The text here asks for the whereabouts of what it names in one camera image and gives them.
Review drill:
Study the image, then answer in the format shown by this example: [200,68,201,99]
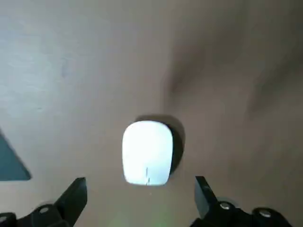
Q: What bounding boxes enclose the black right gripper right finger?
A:
[189,176,295,227]

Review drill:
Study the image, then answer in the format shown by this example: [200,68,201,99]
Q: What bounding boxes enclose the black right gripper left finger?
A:
[0,177,88,227]

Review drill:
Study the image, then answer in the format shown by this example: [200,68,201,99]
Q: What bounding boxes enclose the white computer mouse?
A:
[122,120,172,187]

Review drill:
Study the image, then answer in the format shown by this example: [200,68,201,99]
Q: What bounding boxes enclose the black mouse pad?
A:
[0,128,32,182]

